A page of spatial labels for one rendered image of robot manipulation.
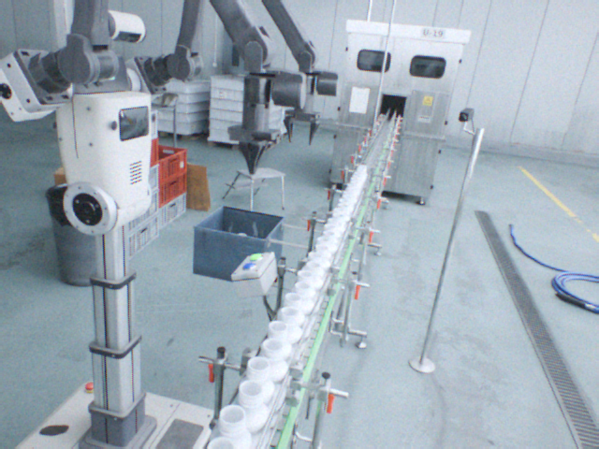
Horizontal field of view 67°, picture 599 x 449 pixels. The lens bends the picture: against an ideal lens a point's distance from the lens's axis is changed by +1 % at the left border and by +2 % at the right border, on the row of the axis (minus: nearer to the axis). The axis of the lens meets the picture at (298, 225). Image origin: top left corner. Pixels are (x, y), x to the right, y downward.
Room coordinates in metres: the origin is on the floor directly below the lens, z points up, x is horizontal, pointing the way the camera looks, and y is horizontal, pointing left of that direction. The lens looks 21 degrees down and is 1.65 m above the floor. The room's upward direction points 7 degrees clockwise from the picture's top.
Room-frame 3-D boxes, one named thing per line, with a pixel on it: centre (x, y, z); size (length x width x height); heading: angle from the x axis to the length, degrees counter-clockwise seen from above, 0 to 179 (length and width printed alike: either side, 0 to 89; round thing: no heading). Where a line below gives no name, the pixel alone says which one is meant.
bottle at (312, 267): (1.02, -0.05, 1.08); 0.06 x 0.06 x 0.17
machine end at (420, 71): (6.48, -1.13, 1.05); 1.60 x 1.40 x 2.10; 169
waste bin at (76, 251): (2.87, 1.47, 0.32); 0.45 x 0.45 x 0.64
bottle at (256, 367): (0.62, 0.04, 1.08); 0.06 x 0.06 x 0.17
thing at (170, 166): (4.14, 1.42, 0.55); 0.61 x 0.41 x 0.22; 172
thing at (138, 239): (3.43, 1.46, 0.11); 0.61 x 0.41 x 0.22; 175
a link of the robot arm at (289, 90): (0.96, 0.08, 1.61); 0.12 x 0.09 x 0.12; 81
